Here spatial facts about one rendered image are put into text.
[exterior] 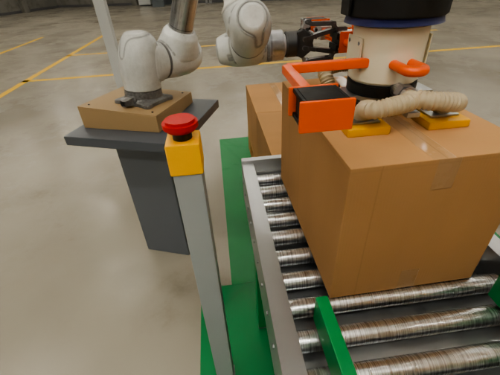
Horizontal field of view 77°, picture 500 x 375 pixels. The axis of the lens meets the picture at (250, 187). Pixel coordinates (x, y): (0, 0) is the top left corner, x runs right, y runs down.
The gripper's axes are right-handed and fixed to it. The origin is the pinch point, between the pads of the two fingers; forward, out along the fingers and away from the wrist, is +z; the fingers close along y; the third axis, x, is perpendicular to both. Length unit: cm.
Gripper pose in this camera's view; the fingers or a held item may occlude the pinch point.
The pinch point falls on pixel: (346, 39)
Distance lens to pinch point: 114.0
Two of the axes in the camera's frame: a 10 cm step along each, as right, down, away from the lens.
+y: 0.6, 8.2, 5.7
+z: 9.9, -1.2, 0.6
